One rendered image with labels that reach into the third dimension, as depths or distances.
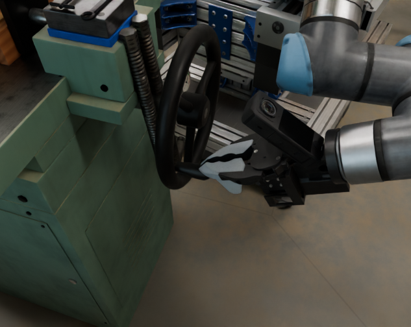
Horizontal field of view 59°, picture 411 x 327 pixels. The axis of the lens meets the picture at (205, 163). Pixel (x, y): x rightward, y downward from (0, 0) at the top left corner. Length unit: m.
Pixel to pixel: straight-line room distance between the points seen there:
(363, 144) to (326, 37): 0.14
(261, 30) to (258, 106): 0.63
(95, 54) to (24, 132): 0.15
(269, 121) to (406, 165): 0.16
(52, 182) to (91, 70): 0.19
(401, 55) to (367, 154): 0.13
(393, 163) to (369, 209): 1.18
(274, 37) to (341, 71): 0.59
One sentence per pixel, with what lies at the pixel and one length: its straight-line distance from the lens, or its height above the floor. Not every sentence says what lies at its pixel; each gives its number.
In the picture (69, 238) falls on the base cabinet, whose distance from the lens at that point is 0.75.
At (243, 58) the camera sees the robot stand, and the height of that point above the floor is 0.52.
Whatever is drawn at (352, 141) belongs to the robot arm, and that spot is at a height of 0.94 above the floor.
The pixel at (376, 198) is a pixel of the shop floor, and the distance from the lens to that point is 1.67.
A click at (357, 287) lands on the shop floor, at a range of 1.44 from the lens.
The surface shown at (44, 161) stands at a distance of 0.61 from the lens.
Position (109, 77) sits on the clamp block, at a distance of 0.57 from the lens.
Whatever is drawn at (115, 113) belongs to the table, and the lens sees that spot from 0.58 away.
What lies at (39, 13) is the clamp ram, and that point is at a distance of 0.67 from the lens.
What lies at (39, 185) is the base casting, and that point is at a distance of 0.62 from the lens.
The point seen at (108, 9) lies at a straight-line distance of 0.56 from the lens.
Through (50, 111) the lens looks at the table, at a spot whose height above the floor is 0.88.
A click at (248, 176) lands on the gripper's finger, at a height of 0.86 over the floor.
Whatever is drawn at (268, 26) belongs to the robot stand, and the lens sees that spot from 1.05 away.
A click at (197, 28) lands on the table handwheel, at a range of 0.59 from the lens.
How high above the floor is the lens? 1.24
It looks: 49 degrees down
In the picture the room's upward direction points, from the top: straight up
